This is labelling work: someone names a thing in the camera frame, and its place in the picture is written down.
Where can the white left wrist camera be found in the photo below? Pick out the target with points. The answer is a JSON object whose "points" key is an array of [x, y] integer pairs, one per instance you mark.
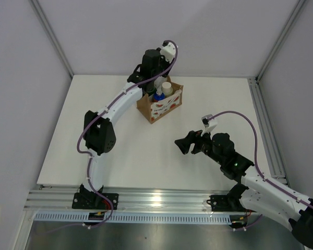
{"points": [[168, 50]]}

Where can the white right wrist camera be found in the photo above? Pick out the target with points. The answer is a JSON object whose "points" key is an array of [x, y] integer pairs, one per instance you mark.
{"points": [[209, 123]]}

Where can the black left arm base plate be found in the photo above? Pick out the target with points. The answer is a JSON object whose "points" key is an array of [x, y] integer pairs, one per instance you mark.
{"points": [[94, 202]]}

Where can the orange blue pump bottle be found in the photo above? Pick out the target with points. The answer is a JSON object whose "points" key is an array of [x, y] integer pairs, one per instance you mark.
{"points": [[158, 96]]}

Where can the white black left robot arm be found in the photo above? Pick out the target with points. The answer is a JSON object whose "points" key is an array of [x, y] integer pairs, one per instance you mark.
{"points": [[99, 134]]}

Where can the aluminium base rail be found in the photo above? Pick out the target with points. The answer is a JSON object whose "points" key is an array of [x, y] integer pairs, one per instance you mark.
{"points": [[60, 198]]}

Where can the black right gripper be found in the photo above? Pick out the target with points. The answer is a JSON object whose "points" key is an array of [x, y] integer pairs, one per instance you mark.
{"points": [[184, 144]]}

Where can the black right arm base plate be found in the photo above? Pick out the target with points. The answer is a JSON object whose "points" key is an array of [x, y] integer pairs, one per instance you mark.
{"points": [[225, 203]]}

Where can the sage green lotion bottle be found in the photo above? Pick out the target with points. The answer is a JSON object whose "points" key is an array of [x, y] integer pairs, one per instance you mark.
{"points": [[167, 89]]}

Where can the white bottle grey cap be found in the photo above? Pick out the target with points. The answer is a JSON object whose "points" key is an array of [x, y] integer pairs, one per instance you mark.
{"points": [[158, 82]]}

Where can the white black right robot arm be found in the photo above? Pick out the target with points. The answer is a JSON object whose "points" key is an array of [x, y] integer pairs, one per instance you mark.
{"points": [[266, 196]]}

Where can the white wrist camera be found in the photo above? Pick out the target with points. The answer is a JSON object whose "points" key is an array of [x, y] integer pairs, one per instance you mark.
{"points": [[209, 123], [168, 50]]}

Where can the aluminium side rail right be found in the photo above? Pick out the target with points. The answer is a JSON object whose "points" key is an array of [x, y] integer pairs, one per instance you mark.
{"points": [[273, 154]]}

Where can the slotted white cable duct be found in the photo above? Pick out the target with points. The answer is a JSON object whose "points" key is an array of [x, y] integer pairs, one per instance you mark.
{"points": [[219, 219]]}

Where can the aluminium frame post right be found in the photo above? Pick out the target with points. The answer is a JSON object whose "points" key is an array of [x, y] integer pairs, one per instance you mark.
{"points": [[280, 40]]}

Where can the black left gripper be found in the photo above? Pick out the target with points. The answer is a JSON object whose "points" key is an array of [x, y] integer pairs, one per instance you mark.
{"points": [[162, 58]]}

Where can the aluminium frame post left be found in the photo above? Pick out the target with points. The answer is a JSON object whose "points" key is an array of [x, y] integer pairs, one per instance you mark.
{"points": [[48, 29]]}

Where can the aluminium frame post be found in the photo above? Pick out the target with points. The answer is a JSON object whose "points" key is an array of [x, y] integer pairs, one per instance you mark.
{"points": [[48, 29], [280, 40]]}

